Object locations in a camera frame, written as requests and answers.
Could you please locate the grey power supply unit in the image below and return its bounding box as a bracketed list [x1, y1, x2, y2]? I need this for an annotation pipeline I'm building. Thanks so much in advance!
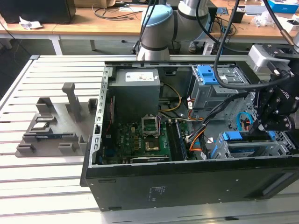
[108, 68, 162, 117]

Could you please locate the black graphics card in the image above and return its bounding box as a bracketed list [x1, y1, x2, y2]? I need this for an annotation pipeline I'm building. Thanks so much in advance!
[129, 156, 171, 164]

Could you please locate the yellow wire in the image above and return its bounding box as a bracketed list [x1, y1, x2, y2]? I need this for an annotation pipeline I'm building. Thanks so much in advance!
[160, 83, 183, 113]

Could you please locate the square brown chipset chip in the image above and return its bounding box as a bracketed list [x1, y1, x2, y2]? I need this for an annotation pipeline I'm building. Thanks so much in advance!
[144, 140, 162, 152]

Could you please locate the green motherboard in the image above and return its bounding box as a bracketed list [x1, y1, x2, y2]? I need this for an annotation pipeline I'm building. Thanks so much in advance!
[100, 120, 190, 165]

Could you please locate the black sleeved wire bundle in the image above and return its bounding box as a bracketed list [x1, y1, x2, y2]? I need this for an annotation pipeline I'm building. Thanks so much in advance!
[185, 92, 252, 144]

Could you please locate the grey metal drive cage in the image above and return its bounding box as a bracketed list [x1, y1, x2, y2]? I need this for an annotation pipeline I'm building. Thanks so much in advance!
[190, 65, 249, 112]

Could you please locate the silver CPU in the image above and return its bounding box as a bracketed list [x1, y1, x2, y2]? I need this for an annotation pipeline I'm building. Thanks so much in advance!
[32, 122, 50, 133]

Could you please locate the black PC case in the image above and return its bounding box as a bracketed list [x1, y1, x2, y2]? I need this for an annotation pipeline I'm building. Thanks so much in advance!
[79, 60, 299, 212]

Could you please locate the grey parts rack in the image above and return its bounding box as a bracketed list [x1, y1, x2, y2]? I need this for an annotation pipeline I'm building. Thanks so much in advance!
[15, 82, 99, 158]

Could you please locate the black RAM slot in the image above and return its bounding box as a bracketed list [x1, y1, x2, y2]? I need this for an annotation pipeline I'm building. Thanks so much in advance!
[167, 121, 180, 162]

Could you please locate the blue RAM stick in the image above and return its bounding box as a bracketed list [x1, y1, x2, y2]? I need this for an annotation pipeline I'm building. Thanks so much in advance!
[35, 133, 63, 139]

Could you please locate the black cable with metal tip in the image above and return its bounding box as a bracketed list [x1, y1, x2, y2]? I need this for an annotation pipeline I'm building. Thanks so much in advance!
[263, 0, 295, 46]

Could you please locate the hard disk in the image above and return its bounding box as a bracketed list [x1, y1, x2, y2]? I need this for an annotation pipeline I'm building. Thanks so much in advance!
[221, 130, 276, 156]

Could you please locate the crumpled clear plastic bag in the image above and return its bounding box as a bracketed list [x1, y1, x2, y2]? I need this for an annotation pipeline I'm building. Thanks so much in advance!
[251, 10, 281, 28]

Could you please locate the red black twisted wire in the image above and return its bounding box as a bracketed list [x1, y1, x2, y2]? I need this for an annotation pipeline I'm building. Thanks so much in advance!
[104, 96, 117, 140]

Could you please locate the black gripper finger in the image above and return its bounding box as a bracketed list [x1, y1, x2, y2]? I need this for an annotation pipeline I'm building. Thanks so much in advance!
[249, 113, 295, 137]
[256, 86, 282, 122]

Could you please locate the blue wire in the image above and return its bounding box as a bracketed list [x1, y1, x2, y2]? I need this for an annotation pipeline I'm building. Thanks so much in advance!
[236, 111, 253, 134]

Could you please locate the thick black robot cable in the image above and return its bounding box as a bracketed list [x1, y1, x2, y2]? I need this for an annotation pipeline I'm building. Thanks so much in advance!
[214, 0, 281, 91]

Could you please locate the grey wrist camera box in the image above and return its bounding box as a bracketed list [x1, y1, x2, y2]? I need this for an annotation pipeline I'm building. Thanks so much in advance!
[247, 44, 292, 73]

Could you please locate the blue cardboard box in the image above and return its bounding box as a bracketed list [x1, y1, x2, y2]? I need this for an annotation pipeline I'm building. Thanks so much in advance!
[267, 0, 299, 13]

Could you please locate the large black box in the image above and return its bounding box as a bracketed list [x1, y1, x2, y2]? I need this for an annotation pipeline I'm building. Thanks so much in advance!
[0, 0, 77, 24]

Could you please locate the crumpled white paper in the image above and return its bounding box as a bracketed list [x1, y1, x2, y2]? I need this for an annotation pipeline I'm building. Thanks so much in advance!
[18, 15, 44, 30]

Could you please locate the wooden desk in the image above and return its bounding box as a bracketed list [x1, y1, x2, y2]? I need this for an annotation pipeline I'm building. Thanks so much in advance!
[0, 0, 299, 56]

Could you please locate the blue plastic cage latch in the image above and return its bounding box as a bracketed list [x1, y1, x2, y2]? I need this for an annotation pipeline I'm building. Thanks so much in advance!
[197, 65, 222, 86]

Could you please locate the grey metal disk bay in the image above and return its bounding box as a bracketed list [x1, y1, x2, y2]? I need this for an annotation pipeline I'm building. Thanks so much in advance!
[210, 129, 299, 162]

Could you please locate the CPU socket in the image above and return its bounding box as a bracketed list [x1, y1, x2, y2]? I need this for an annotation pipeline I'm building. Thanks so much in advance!
[141, 115, 161, 139]

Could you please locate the orange wire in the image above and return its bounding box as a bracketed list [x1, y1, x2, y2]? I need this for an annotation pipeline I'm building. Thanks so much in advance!
[188, 126, 206, 154]

